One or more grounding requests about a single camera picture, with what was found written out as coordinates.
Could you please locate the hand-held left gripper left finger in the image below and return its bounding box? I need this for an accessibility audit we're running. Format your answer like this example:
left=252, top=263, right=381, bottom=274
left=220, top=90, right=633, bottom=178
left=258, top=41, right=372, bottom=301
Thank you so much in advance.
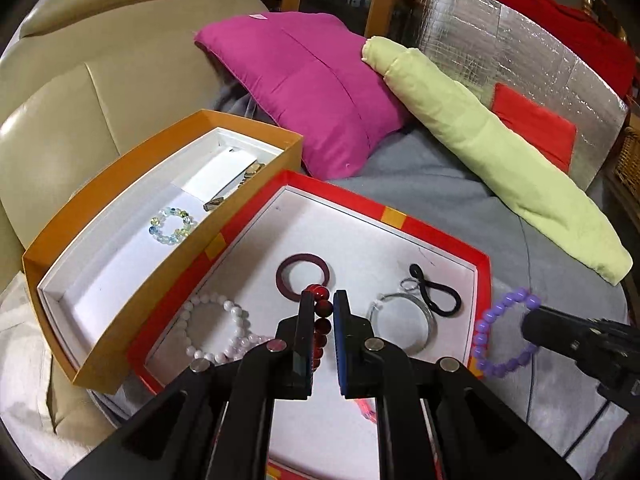
left=62, top=290, right=321, bottom=480

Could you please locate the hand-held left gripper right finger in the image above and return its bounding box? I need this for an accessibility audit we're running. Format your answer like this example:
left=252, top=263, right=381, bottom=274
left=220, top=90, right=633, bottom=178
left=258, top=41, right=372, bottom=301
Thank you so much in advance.
left=333, top=290, right=581, bottom=480

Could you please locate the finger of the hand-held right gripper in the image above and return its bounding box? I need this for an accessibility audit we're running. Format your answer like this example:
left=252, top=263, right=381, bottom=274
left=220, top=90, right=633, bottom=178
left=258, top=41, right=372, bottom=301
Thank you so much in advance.
left=521, top=306, right=606, bottom=361

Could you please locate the red bead bracelet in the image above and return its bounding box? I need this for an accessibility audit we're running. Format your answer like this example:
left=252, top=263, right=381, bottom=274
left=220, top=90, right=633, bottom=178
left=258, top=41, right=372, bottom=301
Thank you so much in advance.
left=302, top=284, right=335, bottom=371

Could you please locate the purple bead bracelet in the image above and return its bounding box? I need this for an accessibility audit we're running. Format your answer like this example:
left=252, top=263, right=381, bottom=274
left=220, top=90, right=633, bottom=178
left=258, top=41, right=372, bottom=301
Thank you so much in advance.
left=471, top=287, right=542, bottom=378

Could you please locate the dark red bangle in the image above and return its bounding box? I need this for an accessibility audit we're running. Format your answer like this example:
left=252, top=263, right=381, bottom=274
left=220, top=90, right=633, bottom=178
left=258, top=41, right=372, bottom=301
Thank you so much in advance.
left=275, top=254, right=332, bottom=302

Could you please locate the white bead bracelet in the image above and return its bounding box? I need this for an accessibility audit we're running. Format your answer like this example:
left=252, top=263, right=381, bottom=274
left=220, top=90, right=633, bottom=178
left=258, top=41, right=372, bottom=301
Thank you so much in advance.
left=184, top=294, right=273, bottom=367

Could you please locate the red jewelry box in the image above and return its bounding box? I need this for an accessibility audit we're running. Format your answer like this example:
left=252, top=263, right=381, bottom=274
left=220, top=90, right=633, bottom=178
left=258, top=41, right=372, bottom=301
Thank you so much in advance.
left=125, top=170, right=493, bottom=480

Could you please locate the clear bangle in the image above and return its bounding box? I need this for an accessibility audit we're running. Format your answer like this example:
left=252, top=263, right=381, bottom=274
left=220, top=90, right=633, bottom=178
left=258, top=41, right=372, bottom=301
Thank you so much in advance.
left=366, top=294, right=437, bottom=357

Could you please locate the grey blanket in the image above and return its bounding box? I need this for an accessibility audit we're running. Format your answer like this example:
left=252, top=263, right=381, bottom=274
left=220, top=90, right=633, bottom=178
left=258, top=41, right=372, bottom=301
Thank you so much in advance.
left=85, top=80, right=631, bottom=466

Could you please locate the metal watch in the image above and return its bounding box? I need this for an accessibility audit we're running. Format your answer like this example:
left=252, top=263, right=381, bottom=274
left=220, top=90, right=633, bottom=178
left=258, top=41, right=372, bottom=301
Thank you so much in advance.
left=202, top=160, right=266, bottom=212

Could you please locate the wicker basket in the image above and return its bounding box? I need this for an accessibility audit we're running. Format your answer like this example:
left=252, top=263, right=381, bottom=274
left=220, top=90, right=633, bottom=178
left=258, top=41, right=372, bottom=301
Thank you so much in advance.
left=612, top=127, right=640, bottom=198

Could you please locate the orange box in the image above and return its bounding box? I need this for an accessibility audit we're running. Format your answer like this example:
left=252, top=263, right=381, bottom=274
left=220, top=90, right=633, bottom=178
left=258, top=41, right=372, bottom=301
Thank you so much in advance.
left=22, top=108, right=305, bottom=392

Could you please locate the white card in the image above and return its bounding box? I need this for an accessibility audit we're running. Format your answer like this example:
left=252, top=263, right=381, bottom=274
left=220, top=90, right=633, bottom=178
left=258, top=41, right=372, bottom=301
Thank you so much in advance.
left=181, top=149, right=257, bottom=201

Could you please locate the red cushion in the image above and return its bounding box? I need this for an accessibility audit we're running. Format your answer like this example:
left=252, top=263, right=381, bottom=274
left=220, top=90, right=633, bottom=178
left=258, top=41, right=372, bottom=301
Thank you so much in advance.
left=491, top=83, right=578, bottom=173

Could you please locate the light green blanket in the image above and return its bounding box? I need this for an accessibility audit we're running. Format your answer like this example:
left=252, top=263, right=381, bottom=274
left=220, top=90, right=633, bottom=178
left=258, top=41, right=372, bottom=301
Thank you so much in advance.
left=361, top=36, right=633, bottom=287

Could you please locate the magenta pillow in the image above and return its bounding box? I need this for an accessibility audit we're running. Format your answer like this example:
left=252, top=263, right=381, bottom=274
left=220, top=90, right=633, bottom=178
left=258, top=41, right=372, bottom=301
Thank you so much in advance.
left=192, top=11, right=413, bottom=180

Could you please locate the red cloth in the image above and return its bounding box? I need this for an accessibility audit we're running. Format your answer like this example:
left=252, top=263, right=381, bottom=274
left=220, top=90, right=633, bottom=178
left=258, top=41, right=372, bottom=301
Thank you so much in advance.
left=480, top=0, right=638, bottom=101

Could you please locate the silver insulation sheet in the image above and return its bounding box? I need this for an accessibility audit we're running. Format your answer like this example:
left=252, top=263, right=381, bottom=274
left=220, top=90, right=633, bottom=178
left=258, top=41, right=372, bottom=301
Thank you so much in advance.
left=407, top=0, right=630, bottom=191

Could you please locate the beige leather sofa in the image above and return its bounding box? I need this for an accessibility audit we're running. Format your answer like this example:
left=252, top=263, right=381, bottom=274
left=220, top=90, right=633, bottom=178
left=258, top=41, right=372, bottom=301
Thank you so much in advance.
left=0, top=0, right=271, bottom=461

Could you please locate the wooden cabinet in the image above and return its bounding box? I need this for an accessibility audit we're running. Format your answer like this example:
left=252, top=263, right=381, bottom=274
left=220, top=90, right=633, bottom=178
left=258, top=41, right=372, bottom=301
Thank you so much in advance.
left=276, top=0, right=416, bottom=43

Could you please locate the black hair tie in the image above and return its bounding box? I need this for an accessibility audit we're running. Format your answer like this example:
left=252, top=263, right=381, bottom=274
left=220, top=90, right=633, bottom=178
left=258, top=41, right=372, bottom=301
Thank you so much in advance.
left=409, top=263, right=463, bottom=318

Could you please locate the multicolour glass bead bracelet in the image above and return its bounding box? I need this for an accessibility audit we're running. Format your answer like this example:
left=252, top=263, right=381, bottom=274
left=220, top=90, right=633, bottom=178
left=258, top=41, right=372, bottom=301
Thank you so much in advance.
left=148, top=207, right=195, bottom=246

